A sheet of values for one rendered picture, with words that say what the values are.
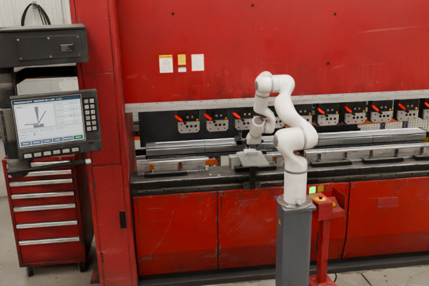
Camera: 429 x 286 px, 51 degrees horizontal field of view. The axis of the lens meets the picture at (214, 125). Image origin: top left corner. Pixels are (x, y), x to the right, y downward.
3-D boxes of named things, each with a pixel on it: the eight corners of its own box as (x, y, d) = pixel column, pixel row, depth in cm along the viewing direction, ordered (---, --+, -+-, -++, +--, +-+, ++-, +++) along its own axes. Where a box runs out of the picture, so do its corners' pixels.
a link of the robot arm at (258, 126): (263, 127, 301) (249, 126, 301) (266, 115, 290) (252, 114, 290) (263, 137, 296) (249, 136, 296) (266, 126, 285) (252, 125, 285)
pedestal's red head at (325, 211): (318, 221, 292) (319, 196, 287) (306, 210, 306) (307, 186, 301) (344, 216, 297) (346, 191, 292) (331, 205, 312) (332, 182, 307)
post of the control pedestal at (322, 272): (320, 285, 314) (323, 216, 299) (315, 280, 319) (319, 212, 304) (326, 283, 316) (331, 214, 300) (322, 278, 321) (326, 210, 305)
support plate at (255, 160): (242, 167, 296) (242, 165, 296) (236, 153, 321) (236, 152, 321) (269, 165, 298) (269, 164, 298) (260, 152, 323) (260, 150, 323)
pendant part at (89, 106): (18, 161, 244) (9, 97, 234) (20, 154, 255) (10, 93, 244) (103, 150, 259) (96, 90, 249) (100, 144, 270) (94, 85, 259)
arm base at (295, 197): (318, 207, 237) (319, 175, 232) (283, 211, 234) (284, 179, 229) (304, 192, 255) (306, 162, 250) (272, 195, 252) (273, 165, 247)
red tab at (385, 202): (378, 208, 330) (379, 199, 328) (377, 207, 332) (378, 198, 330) (398, 206, 332) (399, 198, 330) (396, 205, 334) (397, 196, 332)
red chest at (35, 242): (21, 282, 343) (0, 161, 314) (37, 247, 391) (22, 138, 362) (87, 276, 348) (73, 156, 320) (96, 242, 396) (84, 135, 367)
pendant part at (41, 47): (7, 186, 247) (-19, 30, 223) (9, 170, 269) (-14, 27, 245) (101, 172, 264) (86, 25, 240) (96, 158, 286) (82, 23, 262)
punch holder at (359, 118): (345, 124, 322) (346, 102, 317) (340, 120, 330) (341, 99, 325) (364, 123, 323) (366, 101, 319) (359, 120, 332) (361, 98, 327)
